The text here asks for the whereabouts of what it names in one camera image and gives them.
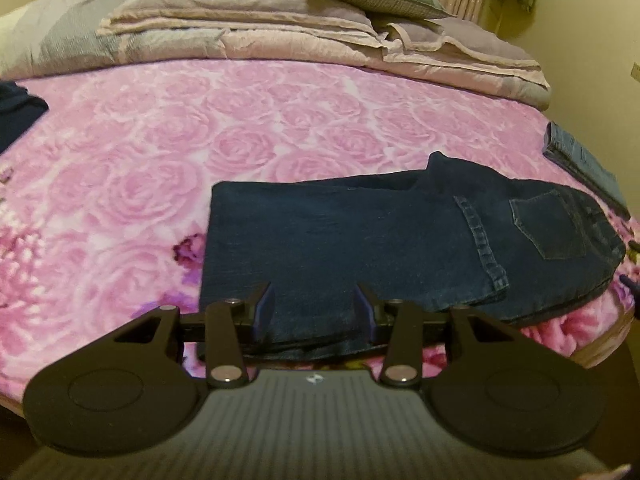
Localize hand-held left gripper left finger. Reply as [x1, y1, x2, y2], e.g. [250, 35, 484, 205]
[100, 281, 277, 390]

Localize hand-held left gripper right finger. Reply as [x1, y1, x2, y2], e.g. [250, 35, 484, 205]
[356, 283, 506, 390]

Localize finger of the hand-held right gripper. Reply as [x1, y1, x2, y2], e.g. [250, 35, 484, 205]
[619, 274, 640, 319]

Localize dark blue jeans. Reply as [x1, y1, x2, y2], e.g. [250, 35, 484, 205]
[200, 151, 627, 361]

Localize faded blue jeans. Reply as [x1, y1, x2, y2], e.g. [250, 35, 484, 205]
[542, 121, 632, 221]

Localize pink floral blanket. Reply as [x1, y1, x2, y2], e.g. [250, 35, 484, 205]
[0, 57, 640, 411]

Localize grey folded quilt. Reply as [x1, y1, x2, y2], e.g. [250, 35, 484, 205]
[372, 15, 543, 75]

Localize pink folded blanket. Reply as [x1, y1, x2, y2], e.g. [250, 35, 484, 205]
[97, 0, 388, 63]

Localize navy garment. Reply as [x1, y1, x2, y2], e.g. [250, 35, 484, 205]
[0, 81, 50, 156]

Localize grey duvet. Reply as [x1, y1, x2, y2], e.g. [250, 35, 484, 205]
[0, 0, 551, 111]

